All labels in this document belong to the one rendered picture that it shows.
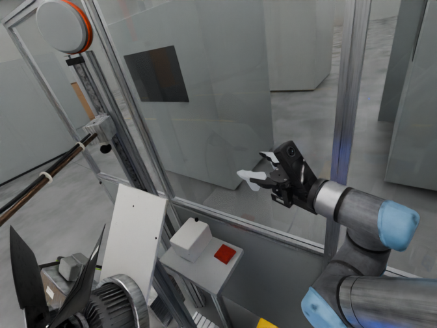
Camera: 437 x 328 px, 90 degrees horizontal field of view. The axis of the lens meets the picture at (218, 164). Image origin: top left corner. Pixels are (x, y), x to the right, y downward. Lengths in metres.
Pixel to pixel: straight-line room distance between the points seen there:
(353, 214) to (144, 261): 0.61
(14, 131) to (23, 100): 0.65
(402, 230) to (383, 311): 0.13
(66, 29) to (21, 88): 5.11
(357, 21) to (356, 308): 0.50
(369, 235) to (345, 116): 0.28
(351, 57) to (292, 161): 0.25
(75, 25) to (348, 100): 0.85
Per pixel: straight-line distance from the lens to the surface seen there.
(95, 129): 0.90
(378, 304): 0.39
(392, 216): 0.46
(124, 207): 0.87
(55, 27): 0.99
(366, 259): 0.51
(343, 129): 0.63
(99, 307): 0.82
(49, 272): 1.12
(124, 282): 0.84
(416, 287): 0.37
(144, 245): 0.79
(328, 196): 0.47
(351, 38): 0.57
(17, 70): 6.07
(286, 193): 0.52
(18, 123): 6.02
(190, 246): 1.08
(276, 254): 1.10
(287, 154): 0.48
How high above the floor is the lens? 1.78
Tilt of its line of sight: 31 degrees down
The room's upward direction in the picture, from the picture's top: 14 degrees counter-clockwise
